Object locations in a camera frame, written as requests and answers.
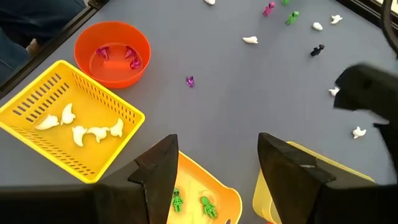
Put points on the pink skeleton figure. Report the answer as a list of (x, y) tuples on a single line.
[(269, 8)]

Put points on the black skeleton figure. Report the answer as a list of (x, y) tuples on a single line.
[(317, 49)]

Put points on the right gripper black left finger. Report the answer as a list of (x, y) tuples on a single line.
[(87, 205)]

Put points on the yellow slotted plastic basket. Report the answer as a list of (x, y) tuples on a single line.
[(93, 161)]

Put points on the person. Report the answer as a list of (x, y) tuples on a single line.
[(18, 18)]

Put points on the orange-red round plastic bowl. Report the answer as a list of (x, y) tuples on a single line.
[(93, 31)]

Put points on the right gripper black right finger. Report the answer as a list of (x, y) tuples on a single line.
[(335, 207)]

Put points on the orange plastic tray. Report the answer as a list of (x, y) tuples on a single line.
[(192, 180)]

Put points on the translucent yellow plastic tray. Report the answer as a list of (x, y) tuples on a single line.
[(264, 199)]

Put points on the blue-grey table mat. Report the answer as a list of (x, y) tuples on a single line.
[(217, 109)]

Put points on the green skeleton figure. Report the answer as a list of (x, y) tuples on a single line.
[(285, 1), (292, 17), (177, 200), (209, 207)]

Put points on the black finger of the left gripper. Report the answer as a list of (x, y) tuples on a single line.
[(370, 88), (392, 146)]

